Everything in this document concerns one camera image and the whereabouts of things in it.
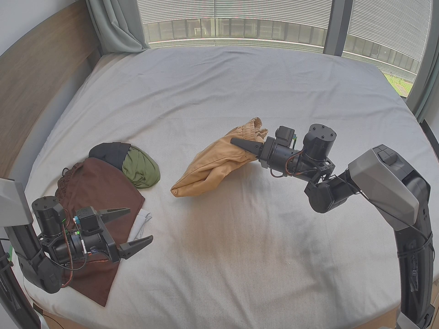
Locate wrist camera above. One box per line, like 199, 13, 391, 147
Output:
276, 126, 297, 149
74, 207, 100, 236

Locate tan shorts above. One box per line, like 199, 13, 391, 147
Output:
170, 117, 270, 197

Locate brown garment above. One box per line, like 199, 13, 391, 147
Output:
56, 158, 145, 308

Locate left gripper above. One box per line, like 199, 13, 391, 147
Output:
67, 207, 154, 264

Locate bed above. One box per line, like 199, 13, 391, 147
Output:
0, 0, 439, 329

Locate green garment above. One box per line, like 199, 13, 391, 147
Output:
122, 145, 161, 189

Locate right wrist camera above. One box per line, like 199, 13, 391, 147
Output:
276, 126, 297, 149

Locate white garment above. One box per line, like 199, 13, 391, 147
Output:
127, 208, 152, 244

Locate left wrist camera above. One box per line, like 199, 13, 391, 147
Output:
74, 207, 100, 236

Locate grey-green curtain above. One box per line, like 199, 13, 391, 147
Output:
405, 0, 439, 122
82, 0, 150, 55

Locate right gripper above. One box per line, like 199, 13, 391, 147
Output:
230, 136, 304, 178

